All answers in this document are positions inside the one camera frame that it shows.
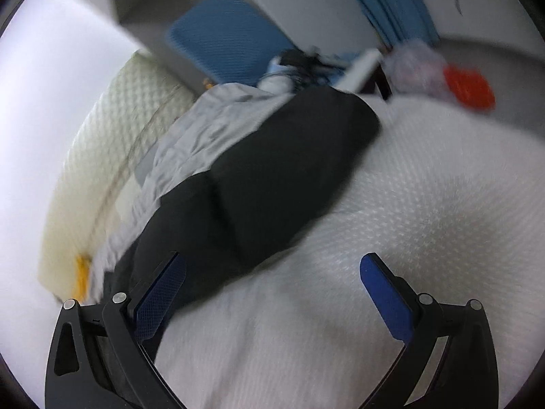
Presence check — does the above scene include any yellow pillow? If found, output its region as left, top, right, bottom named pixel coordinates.
left=72, top=254, right=91, bottom=302

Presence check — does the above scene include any white plastic bag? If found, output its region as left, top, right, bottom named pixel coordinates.
left=383, top=39, right=450, bottom=100

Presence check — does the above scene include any clothes pile on bench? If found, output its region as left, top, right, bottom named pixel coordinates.
left=257, top=49, right=358, bottom=95

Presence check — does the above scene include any orange object in bag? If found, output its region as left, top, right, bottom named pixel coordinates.
left=443, top=65, right=496, bottom=111

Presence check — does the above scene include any black puffer jacket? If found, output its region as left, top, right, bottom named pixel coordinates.
left=104, top=87, right=380, bottom=309

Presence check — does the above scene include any grey wardrobe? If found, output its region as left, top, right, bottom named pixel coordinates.
left=111, top=0, right=380, bottom=91

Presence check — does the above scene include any blue curtain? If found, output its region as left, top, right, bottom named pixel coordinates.
left=358, top=0, right=439, bottom=47

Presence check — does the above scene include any grey duvet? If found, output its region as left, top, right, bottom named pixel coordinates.
left=87, top=83, right=292, bottom=304

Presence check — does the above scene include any cream quilted headboard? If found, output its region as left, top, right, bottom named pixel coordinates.
left=38, top=52, right=195, bottom=301

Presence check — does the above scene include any white textured bed sheet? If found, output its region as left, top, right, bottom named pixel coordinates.
left=152, top=93, right=545, bottom=409

